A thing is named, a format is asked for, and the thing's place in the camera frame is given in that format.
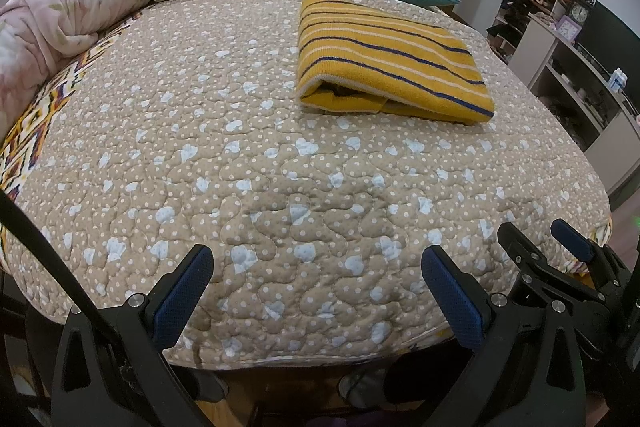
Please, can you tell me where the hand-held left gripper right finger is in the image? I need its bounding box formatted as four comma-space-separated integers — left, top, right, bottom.
421, 245, 587, 427

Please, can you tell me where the yellow striped sweater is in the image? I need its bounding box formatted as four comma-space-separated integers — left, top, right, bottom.
296, 0, 496, 126

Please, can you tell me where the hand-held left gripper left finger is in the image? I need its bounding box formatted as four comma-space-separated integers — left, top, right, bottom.
51, 244, 216, 427

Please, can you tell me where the beige dotted quilted bedspread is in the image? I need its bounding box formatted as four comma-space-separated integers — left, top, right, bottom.
0, 0, 614, 368

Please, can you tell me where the pink floral fleece blanket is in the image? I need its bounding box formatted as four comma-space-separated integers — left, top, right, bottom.
0, 0, 201, 130

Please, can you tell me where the white low cabinet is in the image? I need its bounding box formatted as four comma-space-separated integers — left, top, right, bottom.
507, 14, 640, 202

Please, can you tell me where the purple alarm clock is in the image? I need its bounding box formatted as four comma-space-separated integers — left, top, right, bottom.
559, 18, 583, 44

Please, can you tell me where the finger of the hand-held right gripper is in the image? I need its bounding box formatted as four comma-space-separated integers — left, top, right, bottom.
551, 217, 629, 299
496, 222, 607, 324

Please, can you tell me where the black television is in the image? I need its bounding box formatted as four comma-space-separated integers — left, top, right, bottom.
575, 2, 640, 108

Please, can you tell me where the black ornate clock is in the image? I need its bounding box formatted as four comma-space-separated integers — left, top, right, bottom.
570, 0, 595, 25

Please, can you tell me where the yellow red blue patterned blanket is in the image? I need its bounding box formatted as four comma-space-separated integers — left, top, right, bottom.
0, 9, 138, 258

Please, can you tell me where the blue and white box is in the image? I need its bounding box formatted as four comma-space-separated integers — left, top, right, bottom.
607, 68, 630, 94

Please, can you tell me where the black cable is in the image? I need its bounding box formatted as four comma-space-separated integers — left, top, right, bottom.
0, 190, 207, 427

